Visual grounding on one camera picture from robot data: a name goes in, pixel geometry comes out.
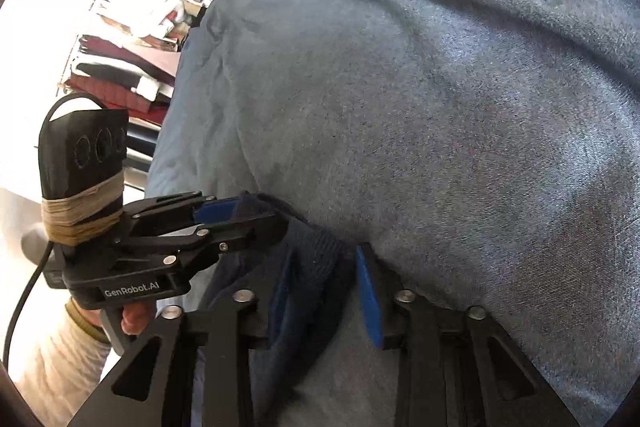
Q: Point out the row of hanging clothes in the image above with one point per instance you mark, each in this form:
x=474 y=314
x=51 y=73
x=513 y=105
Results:
x=125 y=7

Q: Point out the person's left hand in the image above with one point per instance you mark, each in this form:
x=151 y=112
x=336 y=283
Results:
x=136 y=316

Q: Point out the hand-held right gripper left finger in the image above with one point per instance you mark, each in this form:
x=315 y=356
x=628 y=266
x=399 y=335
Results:
x=230 y=332

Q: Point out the person's left forearm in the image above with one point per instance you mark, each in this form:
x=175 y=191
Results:
x=55 y=357

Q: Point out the navy blue pants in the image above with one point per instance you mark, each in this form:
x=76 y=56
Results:
x=320 y=277

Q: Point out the blue bed blanket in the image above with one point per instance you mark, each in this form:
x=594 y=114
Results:
x=425 y=107

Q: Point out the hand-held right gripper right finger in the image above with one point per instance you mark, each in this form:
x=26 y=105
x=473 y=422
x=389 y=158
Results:
x=369 y=302

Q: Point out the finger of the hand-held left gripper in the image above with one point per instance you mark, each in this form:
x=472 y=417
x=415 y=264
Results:
x=240 y=232
x=215 y=211

